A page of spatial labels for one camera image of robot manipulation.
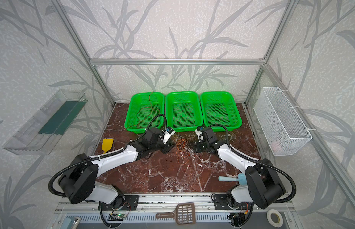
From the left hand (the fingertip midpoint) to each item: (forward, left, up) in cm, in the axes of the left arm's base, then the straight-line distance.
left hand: (174, 138), depth 86 cm
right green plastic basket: (+32, -35, -13) cm, 49 cm away
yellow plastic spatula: (+1, +47, -12) cm, 49 cm away
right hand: (0, -13, -4) cm, 13 cm away
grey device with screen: (-41, +45, -6) cm, 61 cm away
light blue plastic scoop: (-20, -39, -9) cm, 45 cm away
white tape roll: (-38, -51, -9) cm, 64 cm away
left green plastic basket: (+39, +31, -7) cm, 50 cm away
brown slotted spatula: (-37, -7, -10) cm, 39 cm away
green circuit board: (-38, +29, -13) cm, 50 cm away
